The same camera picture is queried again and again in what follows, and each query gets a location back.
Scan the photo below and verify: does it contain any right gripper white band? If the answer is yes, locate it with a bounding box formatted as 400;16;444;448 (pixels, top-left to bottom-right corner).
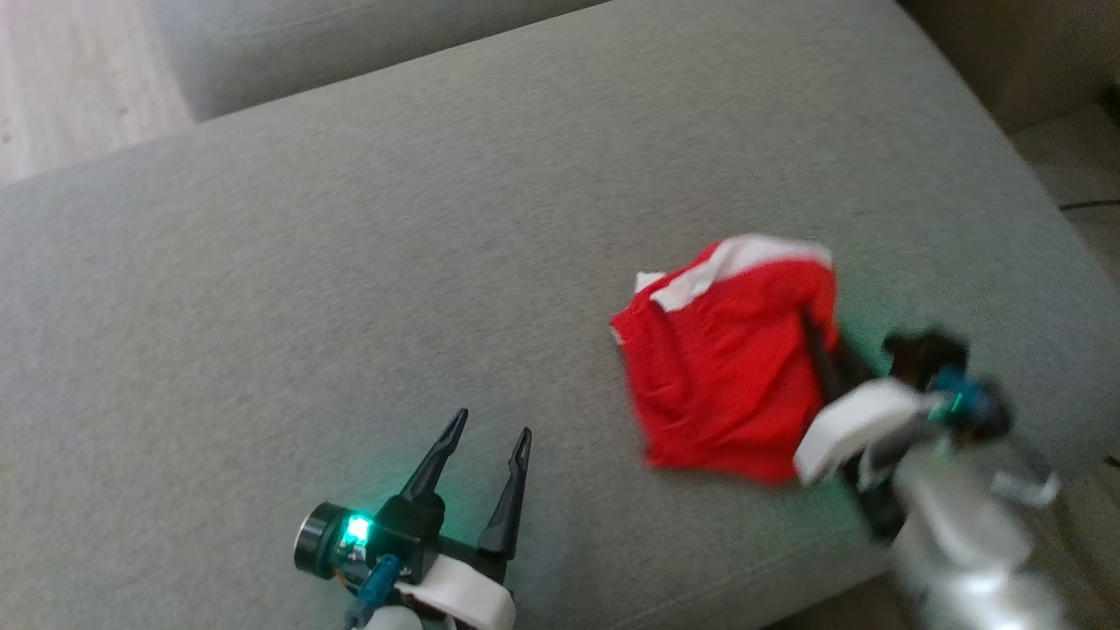
793;310;930;487

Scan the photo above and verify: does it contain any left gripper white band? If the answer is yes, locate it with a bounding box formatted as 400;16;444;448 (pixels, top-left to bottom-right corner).
394;408;533;630

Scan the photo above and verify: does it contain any red shirt with white sleeves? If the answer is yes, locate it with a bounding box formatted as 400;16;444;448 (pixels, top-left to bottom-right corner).
609;233;843;487

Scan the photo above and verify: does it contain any large grey sofa seat cushion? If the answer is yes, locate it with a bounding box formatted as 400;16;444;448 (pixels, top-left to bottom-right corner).
0;0;1120;630

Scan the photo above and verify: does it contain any left camera cable blue plug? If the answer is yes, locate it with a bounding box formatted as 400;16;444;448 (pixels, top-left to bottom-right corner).
343;553;405;630

